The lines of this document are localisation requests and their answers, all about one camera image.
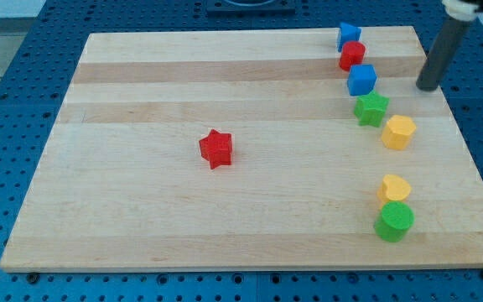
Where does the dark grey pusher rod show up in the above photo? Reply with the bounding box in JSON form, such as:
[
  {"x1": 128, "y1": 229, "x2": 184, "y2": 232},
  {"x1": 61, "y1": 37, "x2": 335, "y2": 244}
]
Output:
[{"x1": 416, "y1": 16, "x2": 472, "y2": 91}]

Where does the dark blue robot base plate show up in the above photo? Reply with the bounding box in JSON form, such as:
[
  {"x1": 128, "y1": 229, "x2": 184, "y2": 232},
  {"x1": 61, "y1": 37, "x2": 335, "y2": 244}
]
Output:
[{"x1": 205, "y1": 0, "x2": 296, "y2": 16}]

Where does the blue cube block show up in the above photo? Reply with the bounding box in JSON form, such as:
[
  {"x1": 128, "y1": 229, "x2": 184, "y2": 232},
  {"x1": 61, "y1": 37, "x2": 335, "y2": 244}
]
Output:
[{"x1": 346, "y1": 65, "x2": 377, "y2": 96}]

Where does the yellow hexagon block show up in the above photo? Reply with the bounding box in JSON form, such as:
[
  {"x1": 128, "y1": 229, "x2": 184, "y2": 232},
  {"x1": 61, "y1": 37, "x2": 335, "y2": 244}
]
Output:
[{"x1": 381, "y1": 115, "x2": 417, "y2": 150}]

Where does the green cylinder block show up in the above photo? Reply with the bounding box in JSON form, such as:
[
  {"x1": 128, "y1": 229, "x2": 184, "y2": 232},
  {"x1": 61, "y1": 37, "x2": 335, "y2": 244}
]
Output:
[{"x1": 374, "y1": 201, "x2": 415, "y2": 242}]

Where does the blue triangle block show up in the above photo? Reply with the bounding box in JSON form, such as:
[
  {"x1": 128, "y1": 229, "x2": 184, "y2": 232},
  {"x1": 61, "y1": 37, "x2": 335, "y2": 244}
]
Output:
[{"x1": 337, "y1": 22, "x2": 362, "y2": 52}]

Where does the red star block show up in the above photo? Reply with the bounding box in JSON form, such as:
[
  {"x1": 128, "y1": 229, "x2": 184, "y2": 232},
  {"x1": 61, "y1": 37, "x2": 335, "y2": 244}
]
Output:
[{"x1": 199, "y1": 129, "x2": 233, "y2": 169}]

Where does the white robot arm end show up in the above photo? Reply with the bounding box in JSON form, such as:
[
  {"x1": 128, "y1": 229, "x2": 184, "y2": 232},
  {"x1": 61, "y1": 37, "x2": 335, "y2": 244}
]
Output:
[{"x1": 441, "y1": 0, "x2": 483, "y2": 22}]

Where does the green star block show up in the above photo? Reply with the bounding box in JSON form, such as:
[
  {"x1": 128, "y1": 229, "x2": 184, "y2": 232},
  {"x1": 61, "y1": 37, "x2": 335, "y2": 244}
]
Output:
[{"x1": 354, "y1": 91, "x2": 390, "y2": 128}]

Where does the yellow heart block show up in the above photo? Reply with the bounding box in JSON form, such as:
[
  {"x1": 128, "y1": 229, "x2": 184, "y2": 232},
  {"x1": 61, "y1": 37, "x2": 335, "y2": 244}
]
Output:
[{"x1": 377, "y1": 174, "x2": 412, "y2": 207}]

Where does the red cylinder block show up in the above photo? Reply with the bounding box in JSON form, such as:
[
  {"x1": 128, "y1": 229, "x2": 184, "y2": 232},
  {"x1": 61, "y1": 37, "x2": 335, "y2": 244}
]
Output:
[{"x1": 339, "y1": 41, "x2": 366, "y2": 71}]

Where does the wooden board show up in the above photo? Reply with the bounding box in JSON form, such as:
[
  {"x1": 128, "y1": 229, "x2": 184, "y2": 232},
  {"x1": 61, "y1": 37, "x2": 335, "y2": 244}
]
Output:
[{"x1": 0, "y1": 26, "x2": 483, "y2": 273}]

